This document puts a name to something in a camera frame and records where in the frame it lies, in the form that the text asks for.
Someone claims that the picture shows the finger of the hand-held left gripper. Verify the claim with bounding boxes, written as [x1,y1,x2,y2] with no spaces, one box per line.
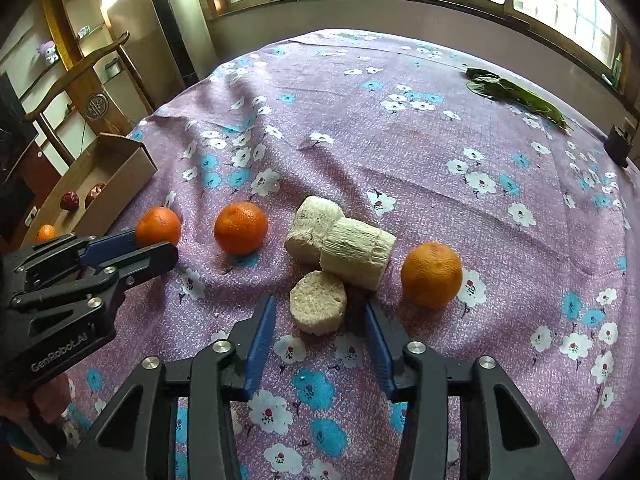
[80,230,138,268]
[102,241,179,288]

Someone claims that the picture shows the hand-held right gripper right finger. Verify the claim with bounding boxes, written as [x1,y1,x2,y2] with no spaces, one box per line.
[364,302,576,480]

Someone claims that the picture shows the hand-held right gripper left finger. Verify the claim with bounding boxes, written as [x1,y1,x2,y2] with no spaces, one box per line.
[75,294,278,480]

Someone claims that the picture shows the short peeled sugarcane piece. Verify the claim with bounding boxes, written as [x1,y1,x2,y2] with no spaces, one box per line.
[289,270,348,336]

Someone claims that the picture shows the cardboard box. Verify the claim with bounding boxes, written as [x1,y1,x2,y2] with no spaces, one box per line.
[20,132,158,248]

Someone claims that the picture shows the large orange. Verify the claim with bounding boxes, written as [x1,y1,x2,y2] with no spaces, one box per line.
[400,241,463,309]

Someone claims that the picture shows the person's left forearm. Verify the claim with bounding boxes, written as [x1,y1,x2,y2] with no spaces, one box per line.
[0,375,71,480]

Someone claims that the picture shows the wooden chair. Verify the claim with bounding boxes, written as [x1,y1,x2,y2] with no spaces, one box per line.
[22,31,156,166]

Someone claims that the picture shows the wooden shelf unit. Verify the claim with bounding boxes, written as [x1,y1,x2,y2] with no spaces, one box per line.
[0,0,141,221]

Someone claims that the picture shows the green leaves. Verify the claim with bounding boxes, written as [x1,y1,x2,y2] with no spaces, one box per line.
[465,67,573,133]

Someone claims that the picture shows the black cylindrical jar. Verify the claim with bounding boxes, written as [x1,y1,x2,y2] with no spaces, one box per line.
[602,117,636,168]

